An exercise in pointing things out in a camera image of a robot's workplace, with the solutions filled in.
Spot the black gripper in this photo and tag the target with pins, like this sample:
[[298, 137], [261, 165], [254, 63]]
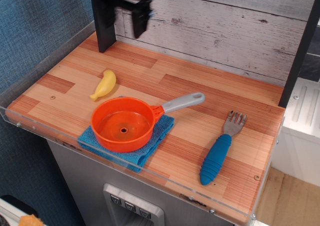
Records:
[[141, 9]]

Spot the yellow toy banana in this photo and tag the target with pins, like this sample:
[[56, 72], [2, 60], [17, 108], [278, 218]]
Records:
[[105, 85]]

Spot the blue folded cloth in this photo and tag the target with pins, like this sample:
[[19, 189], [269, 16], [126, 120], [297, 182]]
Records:
[[134, 160]]

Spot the grey toy fridge cabinet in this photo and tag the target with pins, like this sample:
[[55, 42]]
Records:
[[86, 176]]

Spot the silver dispenser button panel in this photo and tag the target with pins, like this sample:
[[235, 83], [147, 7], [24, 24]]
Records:
[[127, 209]]

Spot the white ribbed appliance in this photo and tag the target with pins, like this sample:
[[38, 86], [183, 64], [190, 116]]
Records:
[[297, 150]]

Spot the orange sponge item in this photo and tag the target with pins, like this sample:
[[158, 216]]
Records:
[[30, 220]]

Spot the black left upright post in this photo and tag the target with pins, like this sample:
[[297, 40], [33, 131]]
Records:
[[105, 36]]

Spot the black upright post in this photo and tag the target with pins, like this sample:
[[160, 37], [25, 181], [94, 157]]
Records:
[[301, 53], [105, 36]]

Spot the orange pot with grey handle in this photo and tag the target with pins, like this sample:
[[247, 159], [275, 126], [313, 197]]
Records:
[[126, 124]]

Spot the clear acrylic guard rail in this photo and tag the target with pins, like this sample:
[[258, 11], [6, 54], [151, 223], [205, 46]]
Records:
[[52, 100]]

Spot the fork with blue handle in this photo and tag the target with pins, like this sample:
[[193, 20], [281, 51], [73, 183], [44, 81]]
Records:
[[214, 159]]

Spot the black right upright post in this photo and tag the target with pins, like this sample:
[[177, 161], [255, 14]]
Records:
[[301, 53]]

